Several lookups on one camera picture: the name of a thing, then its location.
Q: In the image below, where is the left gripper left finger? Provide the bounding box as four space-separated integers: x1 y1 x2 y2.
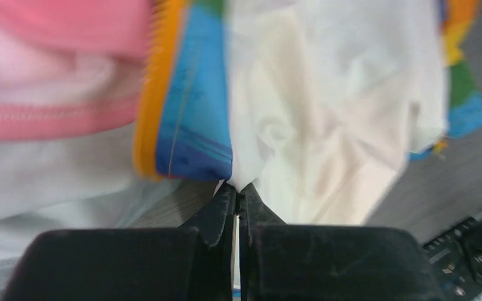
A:
2 184 237 301

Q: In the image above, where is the pink fleece garment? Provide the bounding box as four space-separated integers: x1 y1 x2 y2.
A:
0 1 153 141

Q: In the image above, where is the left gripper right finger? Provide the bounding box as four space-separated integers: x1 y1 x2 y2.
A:
238 186 445 300

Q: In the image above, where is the rainbow striped zip jacket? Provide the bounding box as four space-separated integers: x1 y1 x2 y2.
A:
134 1 482 224

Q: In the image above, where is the grey white garment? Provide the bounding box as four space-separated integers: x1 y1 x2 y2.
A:
0 125 180 290

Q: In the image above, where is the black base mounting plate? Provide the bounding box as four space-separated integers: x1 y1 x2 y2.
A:
423 213 482 301

